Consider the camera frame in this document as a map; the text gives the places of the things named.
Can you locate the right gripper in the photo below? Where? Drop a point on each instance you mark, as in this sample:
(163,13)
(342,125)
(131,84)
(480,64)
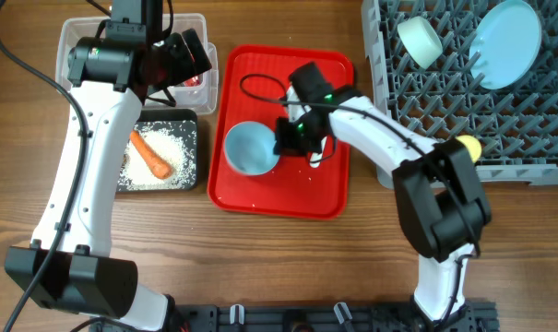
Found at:
(284,144)

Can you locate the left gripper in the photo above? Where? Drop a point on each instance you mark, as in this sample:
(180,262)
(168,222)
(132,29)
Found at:
(185,66)

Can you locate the white plastic spoon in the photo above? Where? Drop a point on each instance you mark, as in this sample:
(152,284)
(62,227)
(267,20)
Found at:
(316,157)

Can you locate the red snack wrapper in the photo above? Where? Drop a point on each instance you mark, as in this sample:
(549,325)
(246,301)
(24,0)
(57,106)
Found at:
(195,80)

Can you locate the light blue bowl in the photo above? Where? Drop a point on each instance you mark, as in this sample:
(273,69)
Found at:
(249,148)

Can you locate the white rice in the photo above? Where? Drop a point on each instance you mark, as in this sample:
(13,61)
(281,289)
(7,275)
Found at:
(172,152)

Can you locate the orange carrot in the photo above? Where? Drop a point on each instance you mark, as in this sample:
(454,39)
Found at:
(160,168)

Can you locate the green bowl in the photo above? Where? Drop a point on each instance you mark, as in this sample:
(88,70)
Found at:
(420,40)

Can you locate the yellow plastic cup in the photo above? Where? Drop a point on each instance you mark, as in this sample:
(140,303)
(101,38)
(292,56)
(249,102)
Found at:
(473,146)

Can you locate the light blue plate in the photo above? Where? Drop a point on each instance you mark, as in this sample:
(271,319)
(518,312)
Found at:
(506,44)

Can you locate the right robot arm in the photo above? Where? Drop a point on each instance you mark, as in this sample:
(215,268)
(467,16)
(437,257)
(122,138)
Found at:
(442,206)

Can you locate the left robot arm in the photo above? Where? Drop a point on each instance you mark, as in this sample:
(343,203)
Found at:
(68,265)

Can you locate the grey dishwasher rack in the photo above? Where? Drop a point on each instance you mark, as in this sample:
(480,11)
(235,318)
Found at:
(517,125)

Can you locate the clear plastic bin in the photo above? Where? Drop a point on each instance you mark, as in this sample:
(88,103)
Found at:
(201,98)

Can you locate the red serving tray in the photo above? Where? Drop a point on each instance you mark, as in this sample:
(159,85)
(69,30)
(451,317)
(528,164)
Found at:
(293,188)

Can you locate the black plastic tray bin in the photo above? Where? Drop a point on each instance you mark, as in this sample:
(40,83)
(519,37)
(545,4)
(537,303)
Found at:
(186,120)

